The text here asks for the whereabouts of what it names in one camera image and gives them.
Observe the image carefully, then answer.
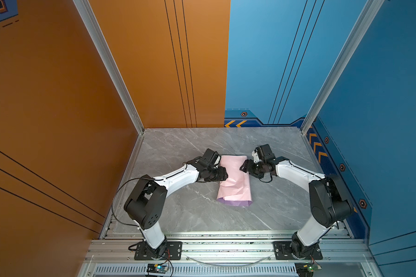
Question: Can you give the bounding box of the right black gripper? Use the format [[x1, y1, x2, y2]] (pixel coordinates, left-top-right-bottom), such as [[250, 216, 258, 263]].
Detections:
[[238, 159, 266, 178]]

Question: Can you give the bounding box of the purple wrapping paper sheet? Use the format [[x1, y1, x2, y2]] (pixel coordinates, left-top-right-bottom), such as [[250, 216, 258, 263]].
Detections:
[[217, 155, 253, 207]]

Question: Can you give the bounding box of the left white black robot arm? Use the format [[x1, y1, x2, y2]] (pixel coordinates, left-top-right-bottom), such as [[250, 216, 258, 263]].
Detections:
[[124, 148, 228, 259]]

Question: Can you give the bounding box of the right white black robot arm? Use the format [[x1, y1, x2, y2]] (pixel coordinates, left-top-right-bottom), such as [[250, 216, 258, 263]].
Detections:
[[240, 144, 354, 259]]

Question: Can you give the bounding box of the left green circuit board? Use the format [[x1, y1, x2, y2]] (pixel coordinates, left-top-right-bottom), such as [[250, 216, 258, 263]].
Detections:
[[146, 263, 170, 277]]

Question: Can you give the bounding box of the green circuit board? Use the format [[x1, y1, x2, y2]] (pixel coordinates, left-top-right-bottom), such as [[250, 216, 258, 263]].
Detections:
[[146, 263, 170, 277], [295, 264, 314, 277]]

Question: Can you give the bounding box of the right green circuit board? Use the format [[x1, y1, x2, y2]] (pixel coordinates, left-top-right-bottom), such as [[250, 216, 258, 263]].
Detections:
[[295, 264, 314, 277]]

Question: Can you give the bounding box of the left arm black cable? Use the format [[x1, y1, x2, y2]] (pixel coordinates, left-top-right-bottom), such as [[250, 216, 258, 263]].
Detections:
[[110, 176, 150, 229]]

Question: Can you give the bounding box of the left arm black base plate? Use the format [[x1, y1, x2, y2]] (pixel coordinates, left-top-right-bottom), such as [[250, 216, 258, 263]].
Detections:
[[134, 241, 183, 261]]

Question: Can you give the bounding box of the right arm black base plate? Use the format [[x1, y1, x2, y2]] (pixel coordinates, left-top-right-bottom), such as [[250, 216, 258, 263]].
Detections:
[[273, 241, 323, 260]]

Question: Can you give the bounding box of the clear curved cable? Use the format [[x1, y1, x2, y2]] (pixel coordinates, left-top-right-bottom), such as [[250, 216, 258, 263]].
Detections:
[[183, 254, 275, 268]]

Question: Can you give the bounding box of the aluminium front rail frame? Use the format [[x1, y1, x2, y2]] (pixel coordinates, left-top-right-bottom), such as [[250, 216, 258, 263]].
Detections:
[[78, 228, 382, 277]]

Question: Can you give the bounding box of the right aluminium corner post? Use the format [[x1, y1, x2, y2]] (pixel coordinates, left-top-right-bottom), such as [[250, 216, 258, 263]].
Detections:
[[300, 0, 384, 135]]

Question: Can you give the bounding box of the aluminium corner post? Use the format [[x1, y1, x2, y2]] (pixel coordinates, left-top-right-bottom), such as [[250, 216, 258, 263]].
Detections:
[[300, 0, 384, 135], [73, 0, 145, 135]]

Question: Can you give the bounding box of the left aluminium corner post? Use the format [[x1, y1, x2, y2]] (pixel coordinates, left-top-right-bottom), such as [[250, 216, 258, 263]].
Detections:
[[73, 0, 145, 135]]

